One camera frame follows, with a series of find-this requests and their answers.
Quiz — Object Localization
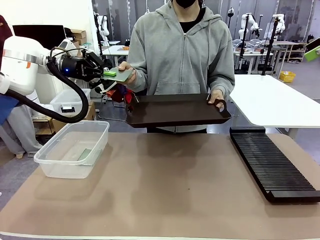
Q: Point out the white side table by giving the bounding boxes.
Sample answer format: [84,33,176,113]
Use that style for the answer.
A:
[228,74,320,129]

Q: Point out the black undershirt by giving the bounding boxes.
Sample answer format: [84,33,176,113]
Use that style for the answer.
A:
[178,7,206,34]

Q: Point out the green PCB board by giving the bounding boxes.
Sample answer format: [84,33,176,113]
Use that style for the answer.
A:
[78,148,94,161]
[100,66,136,83]

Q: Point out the person in grey hoodie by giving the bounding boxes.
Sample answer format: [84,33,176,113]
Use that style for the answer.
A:
[126,2,236,134]

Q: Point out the person's right forearm grey sleeve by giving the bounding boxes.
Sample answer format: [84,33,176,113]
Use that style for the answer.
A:
[126,66,152,95]

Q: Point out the person's left hand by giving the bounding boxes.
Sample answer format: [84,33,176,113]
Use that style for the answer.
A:
[207,89,226,110]

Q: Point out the dark brown serving tray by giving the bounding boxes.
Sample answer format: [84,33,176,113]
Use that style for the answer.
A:
[124,93,233,129]

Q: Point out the wooden background shelf table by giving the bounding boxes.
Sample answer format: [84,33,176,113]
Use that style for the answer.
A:
[274,40,309,64]

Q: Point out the stacked cardboard boxes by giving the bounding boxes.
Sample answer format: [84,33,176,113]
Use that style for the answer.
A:
[66,28,87,57]

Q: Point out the large cardboard box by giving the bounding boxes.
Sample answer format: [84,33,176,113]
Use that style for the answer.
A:
[50,100,97,134]

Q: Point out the yellow plastic bin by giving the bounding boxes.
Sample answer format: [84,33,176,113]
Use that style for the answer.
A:
[279,71,297,83]

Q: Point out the clear lidded storage box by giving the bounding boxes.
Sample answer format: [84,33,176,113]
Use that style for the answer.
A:
[49,88,92,117]

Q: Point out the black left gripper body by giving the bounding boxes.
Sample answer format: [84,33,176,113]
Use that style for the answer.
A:
[60,55,88,80]

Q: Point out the clear plastic container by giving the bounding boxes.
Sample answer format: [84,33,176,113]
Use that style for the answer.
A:
[33,119,111,180]

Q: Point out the black computer monitor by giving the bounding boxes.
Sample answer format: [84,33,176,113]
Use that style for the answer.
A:
[11,24,66,50]

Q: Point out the red cloth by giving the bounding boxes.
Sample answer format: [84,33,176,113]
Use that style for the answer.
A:
[106,84,134,104]

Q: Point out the white background desk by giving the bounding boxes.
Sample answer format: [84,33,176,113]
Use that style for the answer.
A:
[101,44,131,68]

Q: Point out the person's left forearm grey sleeve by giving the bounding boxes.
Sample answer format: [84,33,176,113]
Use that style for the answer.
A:
[208,71,236,98]

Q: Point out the black corrugated cable hose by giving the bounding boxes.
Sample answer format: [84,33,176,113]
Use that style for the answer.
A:
[4,61,90,124]

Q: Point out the person's right hand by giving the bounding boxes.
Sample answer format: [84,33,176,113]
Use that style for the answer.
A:
[117,61,137,86]

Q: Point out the black slotted PCB rack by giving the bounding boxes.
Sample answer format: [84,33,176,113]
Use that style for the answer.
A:
[229,126,320,204]

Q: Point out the black tripod stand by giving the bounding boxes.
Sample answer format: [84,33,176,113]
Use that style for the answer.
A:
[260,16,281,76]

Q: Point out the black face mask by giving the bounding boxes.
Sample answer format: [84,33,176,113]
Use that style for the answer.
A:
[174,0,198,10]

